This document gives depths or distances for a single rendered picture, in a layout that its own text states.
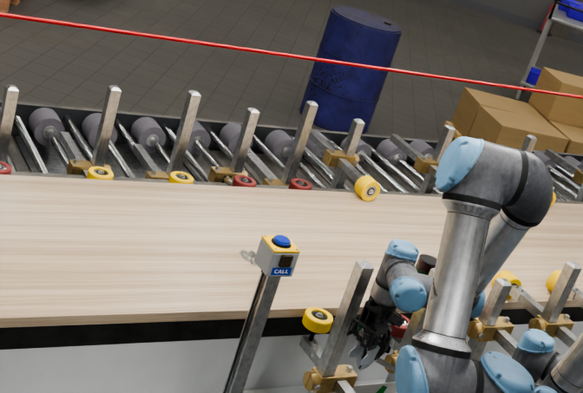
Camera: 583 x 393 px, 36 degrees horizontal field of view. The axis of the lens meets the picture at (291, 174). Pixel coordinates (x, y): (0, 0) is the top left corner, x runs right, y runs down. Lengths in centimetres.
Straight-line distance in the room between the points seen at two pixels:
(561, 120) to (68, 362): 560
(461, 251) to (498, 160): 19
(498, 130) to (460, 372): 501
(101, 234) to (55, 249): 17
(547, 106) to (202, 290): 524
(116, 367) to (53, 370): 16
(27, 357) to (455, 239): 107
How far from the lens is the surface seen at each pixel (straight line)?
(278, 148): 378
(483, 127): 690
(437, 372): 177
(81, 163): 306
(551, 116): 734
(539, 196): 184
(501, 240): 194
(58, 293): 229
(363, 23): 657
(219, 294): 244
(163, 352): 240
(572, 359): 204
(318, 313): 248
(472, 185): 177
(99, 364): 235
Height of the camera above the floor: 213
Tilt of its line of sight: 22 degrees down
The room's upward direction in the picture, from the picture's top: 18 degrees clockwise
